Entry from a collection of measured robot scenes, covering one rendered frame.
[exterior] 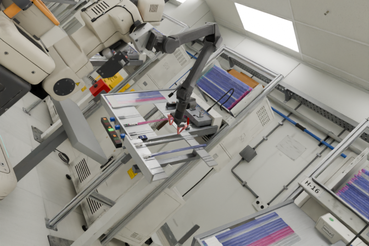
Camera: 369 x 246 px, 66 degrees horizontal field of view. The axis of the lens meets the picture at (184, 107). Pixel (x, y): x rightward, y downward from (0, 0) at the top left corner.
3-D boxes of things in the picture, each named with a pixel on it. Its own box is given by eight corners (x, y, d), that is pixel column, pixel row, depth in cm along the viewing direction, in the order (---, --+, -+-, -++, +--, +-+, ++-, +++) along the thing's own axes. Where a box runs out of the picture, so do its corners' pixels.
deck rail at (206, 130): (130, 150, 184) (132, 142, 181) (129, 148, 186) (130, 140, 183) (216, 133, 222) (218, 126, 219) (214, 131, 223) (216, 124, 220)
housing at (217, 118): (210, 133, 221) (214, 117, 215) (179, 104, 256) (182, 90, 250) (218, 131, 225) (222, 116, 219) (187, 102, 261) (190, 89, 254)
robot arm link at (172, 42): (210, 18, 169) (223, 20, 163) (210, 40, 176) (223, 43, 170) (151, 37, 144) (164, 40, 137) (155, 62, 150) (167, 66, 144)
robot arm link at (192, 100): (176, 89, 168) (186, 93, 163) (189, 87, 176) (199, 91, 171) (174, 107, 172) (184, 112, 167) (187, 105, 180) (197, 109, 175)
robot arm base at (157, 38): (141, 23, 136) (155, 34, 130) (154, 25, 142) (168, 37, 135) (135, 39, 140) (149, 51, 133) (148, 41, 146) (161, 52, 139)
